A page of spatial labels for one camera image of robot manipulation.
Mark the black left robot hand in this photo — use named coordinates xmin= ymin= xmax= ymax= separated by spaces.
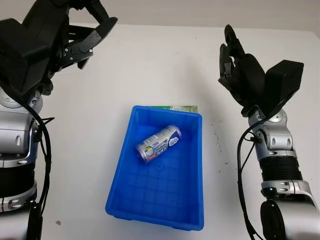
xmin=22 ymin=0 xmax=119 ymax=96

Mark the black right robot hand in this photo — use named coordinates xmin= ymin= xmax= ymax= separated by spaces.
xmin=217 ymin=24 xmax=267 ymax=114

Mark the green toothpaste box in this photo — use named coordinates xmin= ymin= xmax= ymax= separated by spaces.
xmin=146 ymin=104 xmax=200 ymax=114

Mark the purple silver drink can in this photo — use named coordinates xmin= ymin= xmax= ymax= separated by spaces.
xmin=135 ymin=124 xmax=182 ymax=165

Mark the blue plastic tray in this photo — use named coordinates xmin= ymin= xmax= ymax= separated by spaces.
xmin=104 ymin=104 xmax=205 ymax=231

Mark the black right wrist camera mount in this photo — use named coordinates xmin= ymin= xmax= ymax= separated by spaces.
xmin=263 ymin=59 xmax=305 ymax=120

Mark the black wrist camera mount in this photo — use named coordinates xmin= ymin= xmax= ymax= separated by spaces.
xmin=0 ymin=18 xmax=58 ymax=96
xmin=263 ymin=59 xmax=305 ymax=120

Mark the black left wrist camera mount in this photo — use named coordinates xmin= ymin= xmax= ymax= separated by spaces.
xmin=0 ymin=18 xmax=58 ymax=96

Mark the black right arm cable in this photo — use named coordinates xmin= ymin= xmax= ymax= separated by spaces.
xmin=236 ymin=127 xmax=264 ymax=240

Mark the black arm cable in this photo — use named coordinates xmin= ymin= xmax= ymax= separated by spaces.
xmin=236 ymin=127 xmax=264 ymax=240
xmin=0 ymin=81 xmax=55 ymax=240

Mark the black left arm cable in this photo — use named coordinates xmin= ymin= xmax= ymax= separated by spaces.
xmin=0 ymin=81 xmax=55 ymax=240

